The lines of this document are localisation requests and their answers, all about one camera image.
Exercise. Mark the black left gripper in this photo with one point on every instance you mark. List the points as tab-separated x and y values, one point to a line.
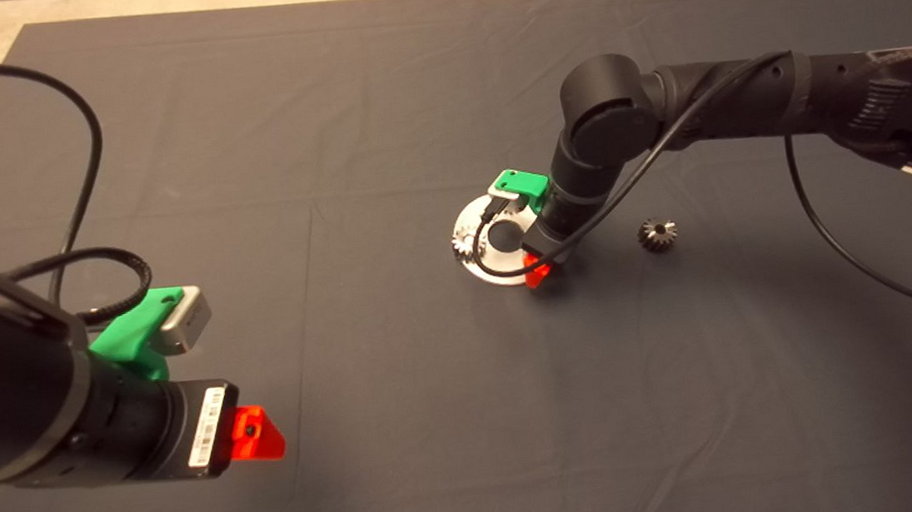
198	429

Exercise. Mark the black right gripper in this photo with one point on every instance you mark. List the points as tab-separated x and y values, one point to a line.
550	234

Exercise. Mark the small dark steel gear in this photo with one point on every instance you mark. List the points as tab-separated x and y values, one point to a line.
651	241

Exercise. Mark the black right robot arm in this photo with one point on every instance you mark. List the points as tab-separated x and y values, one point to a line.
609	107

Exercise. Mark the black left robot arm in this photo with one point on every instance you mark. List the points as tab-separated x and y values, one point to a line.
8	378

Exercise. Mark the round metal plate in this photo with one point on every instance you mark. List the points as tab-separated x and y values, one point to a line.
469	219

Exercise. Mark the dark grey table cloth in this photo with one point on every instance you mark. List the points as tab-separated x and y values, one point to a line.
323	93

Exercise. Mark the silver right camera box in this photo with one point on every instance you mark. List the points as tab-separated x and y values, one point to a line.
505	201

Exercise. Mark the silver camera box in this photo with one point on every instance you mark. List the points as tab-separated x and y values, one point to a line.
189	320
505	201

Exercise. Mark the green right camera mount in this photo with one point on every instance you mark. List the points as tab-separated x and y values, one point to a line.
524	184

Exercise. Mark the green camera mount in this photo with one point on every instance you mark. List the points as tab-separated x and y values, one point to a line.
133	335
524	184

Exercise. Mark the silver left camera box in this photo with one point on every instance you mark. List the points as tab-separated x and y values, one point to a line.
189	320

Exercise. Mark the green left camera mount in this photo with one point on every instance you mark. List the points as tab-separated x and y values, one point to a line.
133	335

